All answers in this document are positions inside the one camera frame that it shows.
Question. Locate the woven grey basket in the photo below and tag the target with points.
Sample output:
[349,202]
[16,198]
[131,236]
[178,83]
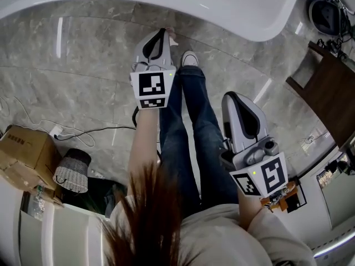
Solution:
[72,173]

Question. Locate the white sneaker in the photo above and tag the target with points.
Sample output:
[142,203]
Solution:
[190,58]
[172,37]

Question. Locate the clear plastic bag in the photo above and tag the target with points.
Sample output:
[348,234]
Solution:
[37,198]

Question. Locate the person's left forearm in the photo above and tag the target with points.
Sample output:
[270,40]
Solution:
[144,143]

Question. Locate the dark wooden table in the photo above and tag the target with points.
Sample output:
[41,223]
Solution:
[330,93]

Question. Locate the white power strip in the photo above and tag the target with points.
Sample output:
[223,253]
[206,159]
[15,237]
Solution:
[56,131]

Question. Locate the person's leg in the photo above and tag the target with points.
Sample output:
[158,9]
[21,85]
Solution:
[206,126]
[174,137]

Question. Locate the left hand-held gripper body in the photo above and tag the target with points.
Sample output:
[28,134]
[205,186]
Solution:
[151,86]

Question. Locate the dark green bag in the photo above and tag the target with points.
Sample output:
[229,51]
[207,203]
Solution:
[97,195]

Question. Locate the brown cardboard box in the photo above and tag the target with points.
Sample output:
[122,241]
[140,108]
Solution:
[25,154]

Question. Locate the person's right forearm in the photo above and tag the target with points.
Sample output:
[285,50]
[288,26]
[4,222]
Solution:
[249,209]

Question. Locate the person's right leg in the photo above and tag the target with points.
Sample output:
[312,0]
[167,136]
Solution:
[206,126]

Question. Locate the white cabinet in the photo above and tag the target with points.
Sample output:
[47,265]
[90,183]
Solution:
[63,237]

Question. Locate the person's left leg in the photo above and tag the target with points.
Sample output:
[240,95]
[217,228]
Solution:
[174,137]

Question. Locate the person's cream sweater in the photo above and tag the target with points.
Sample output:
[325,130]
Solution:
[222,240]

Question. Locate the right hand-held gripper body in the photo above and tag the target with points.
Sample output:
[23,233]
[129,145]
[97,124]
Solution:
[249,151]

